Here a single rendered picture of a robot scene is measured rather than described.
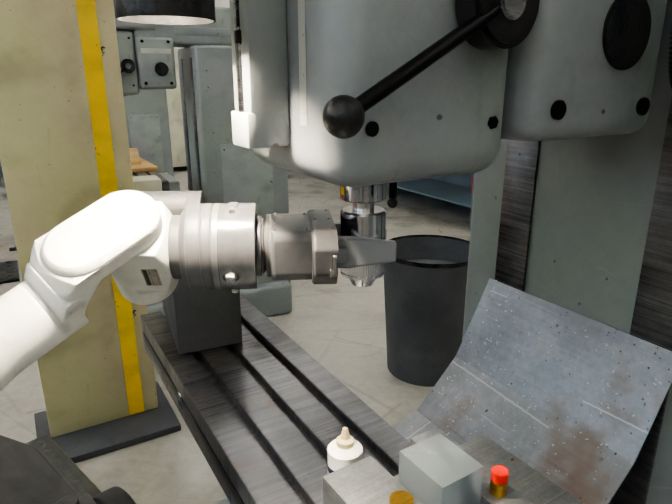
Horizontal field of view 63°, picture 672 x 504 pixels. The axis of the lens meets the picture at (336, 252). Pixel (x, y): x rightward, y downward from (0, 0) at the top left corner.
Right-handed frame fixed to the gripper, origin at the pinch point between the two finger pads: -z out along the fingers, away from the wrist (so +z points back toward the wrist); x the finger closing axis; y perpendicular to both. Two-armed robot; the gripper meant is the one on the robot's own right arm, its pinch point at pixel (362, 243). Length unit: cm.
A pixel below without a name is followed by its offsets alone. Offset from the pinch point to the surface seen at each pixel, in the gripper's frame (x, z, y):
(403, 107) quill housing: -10.3, -1.4, -14.4
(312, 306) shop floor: 271, -10, 123
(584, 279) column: 14.6, -34.2, 10.2
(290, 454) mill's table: 8.0, 7.8, 31.9
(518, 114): -5.1, -13.3, -13.6
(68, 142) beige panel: 151, 83, 6
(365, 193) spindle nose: -2.4, 0.2, -5.9
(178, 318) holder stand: 38, 27, 25
